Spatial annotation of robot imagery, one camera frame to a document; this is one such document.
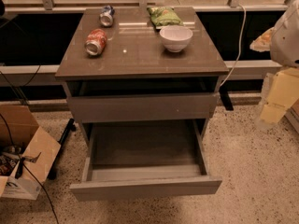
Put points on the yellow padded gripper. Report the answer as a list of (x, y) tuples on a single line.
[(286, 40)]

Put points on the grey drawer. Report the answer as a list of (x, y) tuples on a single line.
[(131, 160), (141, 107)]

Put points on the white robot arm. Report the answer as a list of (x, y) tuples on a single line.
[(282, 40)]

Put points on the grey drawer cabinet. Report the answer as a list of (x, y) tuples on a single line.
[(135, 62)]

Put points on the grey top drawer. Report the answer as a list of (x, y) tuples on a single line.
[(141, 107)]

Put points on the cardboard box at right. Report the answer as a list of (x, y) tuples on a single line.
[(292, 116)]

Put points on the white bowl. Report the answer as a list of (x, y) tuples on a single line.
[(175, 38)]

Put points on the green chip bag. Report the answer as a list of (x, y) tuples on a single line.
[(163, 16)]

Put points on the blue silver soda can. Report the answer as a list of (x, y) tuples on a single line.
[(106, 17)]

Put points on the red soda can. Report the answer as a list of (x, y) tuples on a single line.
[(95, 42)]

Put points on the black bar on floor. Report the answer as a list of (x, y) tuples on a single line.
[(70, 127)]

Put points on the open cardboard box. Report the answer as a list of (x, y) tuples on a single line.
[(18, 127)]

